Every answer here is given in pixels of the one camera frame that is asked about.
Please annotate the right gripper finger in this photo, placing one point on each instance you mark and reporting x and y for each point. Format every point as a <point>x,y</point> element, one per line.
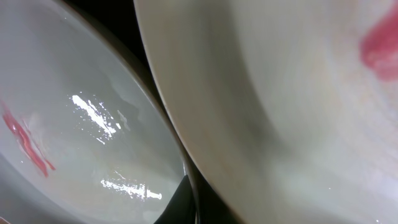
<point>181,208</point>

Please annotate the white plate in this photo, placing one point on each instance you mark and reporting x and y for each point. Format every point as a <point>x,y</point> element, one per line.
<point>81,141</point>
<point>287,108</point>

